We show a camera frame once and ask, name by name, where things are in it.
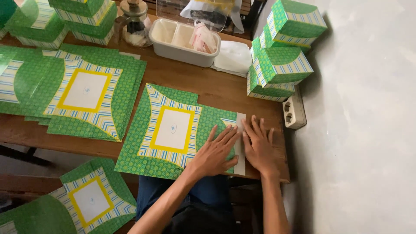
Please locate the person's left hand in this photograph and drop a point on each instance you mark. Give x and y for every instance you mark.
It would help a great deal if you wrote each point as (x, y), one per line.
(211, 156)

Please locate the person's right hand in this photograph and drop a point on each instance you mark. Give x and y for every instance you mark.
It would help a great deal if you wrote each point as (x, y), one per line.
(262, 152)

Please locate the green cardboard box sheet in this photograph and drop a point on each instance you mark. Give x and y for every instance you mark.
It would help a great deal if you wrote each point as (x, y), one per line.
(172, 130)

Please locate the person's blue jeans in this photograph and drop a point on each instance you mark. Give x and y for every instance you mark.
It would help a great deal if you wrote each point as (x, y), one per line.
(208, 191)

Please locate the white power socket strip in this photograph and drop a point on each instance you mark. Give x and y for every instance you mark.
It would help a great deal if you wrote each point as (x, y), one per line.
(294, 112)

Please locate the folded green patterned box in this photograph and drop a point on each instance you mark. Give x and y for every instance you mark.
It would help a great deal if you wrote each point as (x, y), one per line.
(281, 66)
(37, 24)
(6, 13)
(263, 91)
(295, 21)
(81, 8)
(96, 32)
(265, 40)

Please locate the person's black shirt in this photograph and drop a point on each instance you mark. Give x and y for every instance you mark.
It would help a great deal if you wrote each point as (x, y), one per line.
(201, 221)

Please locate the stack of white paper sheets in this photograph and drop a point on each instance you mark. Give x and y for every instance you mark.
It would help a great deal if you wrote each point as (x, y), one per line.
(232, 58)

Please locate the white plastic container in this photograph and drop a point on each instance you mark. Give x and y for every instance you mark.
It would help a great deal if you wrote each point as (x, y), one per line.
(182, 53)

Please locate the pink and white sachets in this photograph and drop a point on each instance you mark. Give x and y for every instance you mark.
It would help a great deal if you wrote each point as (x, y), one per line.
(203, 39)

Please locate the white paper packets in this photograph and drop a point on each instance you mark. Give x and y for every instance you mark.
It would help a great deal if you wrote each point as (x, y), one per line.
(182, 35)

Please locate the pile of unfolded green blanks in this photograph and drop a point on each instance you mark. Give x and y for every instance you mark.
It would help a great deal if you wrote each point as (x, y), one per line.
(87, 198)
(86, 92)
(22, 81)

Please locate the clear plastic bag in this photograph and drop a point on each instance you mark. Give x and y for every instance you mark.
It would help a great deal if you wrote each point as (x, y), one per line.
(237, 16)

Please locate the dark wooden chair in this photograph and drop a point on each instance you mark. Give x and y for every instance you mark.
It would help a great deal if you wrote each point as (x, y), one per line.
(253, 11)

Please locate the clear plastic lid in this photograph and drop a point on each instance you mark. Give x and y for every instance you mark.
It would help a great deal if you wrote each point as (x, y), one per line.
(191, 11)

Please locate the glass jar with metal lid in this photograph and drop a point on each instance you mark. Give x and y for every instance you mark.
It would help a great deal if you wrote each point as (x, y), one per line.
(135, 22)

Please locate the black table leg brace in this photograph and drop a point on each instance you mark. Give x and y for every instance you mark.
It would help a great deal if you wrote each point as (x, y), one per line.
(22, 155)

